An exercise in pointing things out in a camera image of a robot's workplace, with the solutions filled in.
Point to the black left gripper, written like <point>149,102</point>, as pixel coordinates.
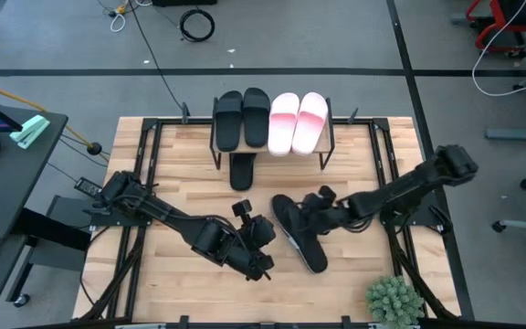
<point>251,237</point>

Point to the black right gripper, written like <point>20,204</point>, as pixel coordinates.
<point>329,217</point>

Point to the black flip-flop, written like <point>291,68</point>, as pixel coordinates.
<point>311,256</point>
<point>242,176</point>

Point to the pink slide sandal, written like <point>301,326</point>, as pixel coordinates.
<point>308,137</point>
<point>282,137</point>

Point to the black slide sandal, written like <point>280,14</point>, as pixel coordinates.
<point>257,130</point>
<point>228,132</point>

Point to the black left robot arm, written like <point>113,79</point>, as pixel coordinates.
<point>176,221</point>

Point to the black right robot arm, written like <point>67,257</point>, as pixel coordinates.
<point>404,187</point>

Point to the wooden shelf with black legs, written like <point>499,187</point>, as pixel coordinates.
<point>324,147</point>

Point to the green artificial plant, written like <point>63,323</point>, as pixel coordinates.
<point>393,301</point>

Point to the black power adapter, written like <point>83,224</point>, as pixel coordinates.
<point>88,186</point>

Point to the grey office chair base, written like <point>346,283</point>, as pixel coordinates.
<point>523,225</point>

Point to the grey desk foot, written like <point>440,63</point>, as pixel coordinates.
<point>521,134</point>

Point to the black box on floor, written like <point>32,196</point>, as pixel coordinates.
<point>184,2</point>

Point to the black desk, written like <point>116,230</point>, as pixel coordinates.
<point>12,183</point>

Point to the mint green stapler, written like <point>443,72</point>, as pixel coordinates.
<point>30,130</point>

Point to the red and black cart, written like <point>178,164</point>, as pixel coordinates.
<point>496,13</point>

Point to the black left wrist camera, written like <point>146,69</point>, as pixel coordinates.
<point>242,208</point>

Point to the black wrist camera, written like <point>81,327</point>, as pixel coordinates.
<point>242,208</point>
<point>326,192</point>

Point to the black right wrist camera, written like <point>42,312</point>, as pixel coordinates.
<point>326,192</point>

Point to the black metal table frame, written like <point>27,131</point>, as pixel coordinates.
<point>377,137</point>

